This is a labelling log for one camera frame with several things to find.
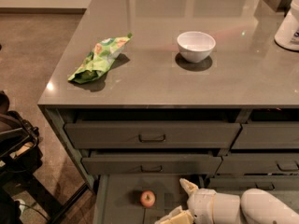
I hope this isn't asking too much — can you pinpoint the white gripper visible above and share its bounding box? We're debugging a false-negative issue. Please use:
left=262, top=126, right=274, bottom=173
left=154, top=178, right=242, bottom=224

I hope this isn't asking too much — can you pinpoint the red apple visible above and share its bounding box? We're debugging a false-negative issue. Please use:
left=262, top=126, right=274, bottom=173
left=140, top=190, right=156, bottom=208

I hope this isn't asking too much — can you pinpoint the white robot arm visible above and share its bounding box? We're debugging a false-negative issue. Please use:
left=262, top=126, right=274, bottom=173
left=154, top=178, right=299, bottom=224

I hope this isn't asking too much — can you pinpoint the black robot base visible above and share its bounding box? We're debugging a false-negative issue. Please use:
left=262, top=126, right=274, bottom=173
left=0, top=91, right=63, bottom=224

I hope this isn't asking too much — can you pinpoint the bottom right grey drawer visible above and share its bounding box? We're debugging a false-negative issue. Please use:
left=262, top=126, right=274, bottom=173
left=206, top=175, right=299, bottom=191

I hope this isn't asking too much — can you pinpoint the grey drawer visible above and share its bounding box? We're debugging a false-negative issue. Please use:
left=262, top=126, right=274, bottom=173
left=217, top=153, right=299, bottom=175
left=81, top=152, right=221, bottom=175
left=206, top=175, right=299, bottom=191
left=64, top=121, right=241, bottom=149
left=232, top=122, right=299, bottom=149

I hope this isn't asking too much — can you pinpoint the bottom left open drawer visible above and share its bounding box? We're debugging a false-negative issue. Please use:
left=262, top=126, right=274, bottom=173
left=93, top=174, right=204, bottom=224

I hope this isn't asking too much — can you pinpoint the middle right grey drawer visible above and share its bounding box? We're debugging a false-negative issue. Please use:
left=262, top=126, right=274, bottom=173
left=217, top=153, right=299, bottom=175

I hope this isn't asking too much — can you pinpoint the top right grey drawer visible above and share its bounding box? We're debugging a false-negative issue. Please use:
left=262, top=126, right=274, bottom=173
left=232, top=122, right=299, bottom=149

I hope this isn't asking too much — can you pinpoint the grey counter cabinet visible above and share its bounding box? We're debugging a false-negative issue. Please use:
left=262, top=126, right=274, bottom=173
left=38, top=0, right=299, bottom=186

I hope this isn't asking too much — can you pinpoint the top left grey drawer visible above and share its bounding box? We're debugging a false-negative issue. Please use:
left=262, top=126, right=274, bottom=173
left=64, top=121, right=241, bottom=149

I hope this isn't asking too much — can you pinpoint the middle left grey drawer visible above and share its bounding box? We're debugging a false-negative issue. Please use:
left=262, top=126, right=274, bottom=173
left=81, top=152, right=221, bottom=175

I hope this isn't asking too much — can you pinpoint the white bowl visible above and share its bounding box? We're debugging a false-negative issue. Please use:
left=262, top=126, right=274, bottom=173
left=177, top=31, right=216, bottom=63

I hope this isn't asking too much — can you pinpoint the green chip bag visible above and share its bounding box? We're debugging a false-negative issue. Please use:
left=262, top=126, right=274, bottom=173
left=68, top=34, right=133, bottom=84

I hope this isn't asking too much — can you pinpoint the white wipes canister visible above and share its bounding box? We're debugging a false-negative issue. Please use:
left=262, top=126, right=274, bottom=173
left=275, top=0, right=299, bottom=51

